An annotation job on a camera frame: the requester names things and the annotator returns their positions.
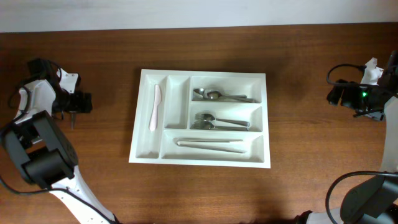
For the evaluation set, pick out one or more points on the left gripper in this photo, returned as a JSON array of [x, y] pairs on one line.
[[82, 103]]

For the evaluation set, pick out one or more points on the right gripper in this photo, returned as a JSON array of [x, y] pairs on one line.
[[334, 95]]

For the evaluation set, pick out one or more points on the pink plastic knife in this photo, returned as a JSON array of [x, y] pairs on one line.
[[154, 115]]

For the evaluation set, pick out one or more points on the long metal tongs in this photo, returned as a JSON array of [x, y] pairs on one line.
[[222, 145]]

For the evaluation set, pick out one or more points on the metal fork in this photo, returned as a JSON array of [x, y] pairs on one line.
[[207, 125], [211, 117]]

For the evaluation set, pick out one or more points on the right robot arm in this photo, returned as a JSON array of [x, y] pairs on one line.
[[374, 200]]

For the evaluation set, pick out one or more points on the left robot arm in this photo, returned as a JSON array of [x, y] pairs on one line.
[[38, 148]]

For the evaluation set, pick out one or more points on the white plastic cutlery tray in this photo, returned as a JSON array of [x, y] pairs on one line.
[[177, 110]]

